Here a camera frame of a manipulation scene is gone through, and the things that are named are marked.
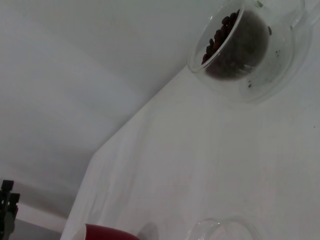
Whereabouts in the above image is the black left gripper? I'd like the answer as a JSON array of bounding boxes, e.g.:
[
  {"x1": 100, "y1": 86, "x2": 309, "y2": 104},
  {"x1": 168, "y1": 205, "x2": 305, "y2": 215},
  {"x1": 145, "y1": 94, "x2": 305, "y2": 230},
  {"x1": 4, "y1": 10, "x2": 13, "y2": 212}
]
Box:
[{"x1": 0, "y1": 178, "x2": 21, "y2": 237}]

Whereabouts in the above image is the glass cup of coffee beans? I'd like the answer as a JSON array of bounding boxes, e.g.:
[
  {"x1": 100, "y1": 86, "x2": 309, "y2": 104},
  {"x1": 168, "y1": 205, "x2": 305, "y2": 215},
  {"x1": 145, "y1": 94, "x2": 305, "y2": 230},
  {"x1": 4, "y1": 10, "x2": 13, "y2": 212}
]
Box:
[{"x1": 201, "y1": 8, "x2": 272, "y2": 80}]

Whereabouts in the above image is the red ceramic mug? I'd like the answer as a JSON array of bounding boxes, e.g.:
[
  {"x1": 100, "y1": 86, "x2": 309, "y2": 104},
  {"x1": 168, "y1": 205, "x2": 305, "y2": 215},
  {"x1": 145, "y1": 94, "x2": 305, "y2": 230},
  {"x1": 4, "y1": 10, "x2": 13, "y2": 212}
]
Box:
[{"x1": 74, "y1": 223, "x2": 140, "y2": 240}]

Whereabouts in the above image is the round clear glass dish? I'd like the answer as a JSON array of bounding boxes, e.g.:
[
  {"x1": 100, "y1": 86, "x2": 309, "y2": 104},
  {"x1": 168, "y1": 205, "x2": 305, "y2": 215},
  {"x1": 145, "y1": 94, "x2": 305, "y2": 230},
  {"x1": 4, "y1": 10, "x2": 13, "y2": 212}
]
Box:
[{"x1": 186, "y1": 216, "x2": 263, "y2": 240}]

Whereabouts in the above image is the double-wall glass cup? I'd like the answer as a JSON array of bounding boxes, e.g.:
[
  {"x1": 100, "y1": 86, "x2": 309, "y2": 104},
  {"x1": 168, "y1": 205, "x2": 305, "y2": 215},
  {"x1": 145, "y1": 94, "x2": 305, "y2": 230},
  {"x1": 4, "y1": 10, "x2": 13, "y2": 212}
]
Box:
[{"x1": 187, "y1": 0, "x2": 313, "y2": 104}]

